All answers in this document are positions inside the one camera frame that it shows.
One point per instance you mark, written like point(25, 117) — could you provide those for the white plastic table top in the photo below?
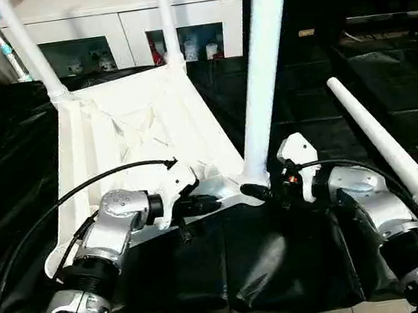
point(126, 121)

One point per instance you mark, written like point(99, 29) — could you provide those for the white glass-door cabinet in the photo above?
point(79, 7)

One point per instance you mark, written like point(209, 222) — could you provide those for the white pole with blue band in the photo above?
point(4, 41)

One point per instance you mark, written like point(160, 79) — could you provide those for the white plastic table leg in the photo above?
point(386, 139)
point(168, 22)
point(30, 49)
point(261, 56)

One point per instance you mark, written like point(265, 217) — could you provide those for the black plastic mat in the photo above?
point(270, 257)

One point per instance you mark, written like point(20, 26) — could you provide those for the small yellow label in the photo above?
point(306, 33)

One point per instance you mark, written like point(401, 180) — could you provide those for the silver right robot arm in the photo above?
point(380, 210)

